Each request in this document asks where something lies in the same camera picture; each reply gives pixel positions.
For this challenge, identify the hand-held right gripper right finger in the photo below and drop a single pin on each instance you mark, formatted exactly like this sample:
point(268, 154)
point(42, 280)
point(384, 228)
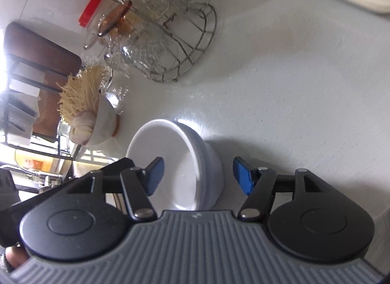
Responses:
point(242, 177)

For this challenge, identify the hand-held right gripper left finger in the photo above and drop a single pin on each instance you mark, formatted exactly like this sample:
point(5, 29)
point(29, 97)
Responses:
point(157, 177)

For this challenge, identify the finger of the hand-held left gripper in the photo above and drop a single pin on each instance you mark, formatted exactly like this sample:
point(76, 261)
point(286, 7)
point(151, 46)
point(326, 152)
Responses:
point(100, 166)

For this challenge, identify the small white bowl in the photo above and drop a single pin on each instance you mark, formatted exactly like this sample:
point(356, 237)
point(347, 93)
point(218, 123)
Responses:
point(170, 156)
point(213, 168)

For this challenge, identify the garlic bulb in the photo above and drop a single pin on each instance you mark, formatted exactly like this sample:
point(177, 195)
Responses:
point(80, 127)

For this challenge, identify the white bowl with brown foot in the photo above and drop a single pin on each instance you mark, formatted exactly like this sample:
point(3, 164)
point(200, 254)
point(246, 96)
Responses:
point(103, 122)

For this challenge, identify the steel kitchen faucet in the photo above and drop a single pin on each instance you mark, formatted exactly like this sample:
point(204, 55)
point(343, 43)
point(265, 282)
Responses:
point(36, 175)

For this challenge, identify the clear glass dish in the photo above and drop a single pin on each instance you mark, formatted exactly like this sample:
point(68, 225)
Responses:
point(117, 95)

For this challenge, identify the dried noodle bundle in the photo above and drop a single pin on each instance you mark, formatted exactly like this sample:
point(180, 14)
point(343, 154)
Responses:
point(82, 92)

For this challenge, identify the grey dish cloth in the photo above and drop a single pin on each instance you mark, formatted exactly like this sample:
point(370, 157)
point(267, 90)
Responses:
point(18, 113)

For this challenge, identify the black metal rack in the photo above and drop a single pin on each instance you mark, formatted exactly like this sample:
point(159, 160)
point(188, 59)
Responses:
point(36, 65)

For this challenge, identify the brown wooden cutting board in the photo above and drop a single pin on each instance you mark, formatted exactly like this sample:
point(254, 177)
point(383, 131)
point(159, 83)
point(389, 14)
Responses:
point(45, 46)

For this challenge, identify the glass teapot with amber lid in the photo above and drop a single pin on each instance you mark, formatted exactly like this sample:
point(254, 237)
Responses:
point(115, 18)

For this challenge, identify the red lid container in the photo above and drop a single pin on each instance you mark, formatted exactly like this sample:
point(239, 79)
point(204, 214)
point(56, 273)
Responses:
point(90, 9)

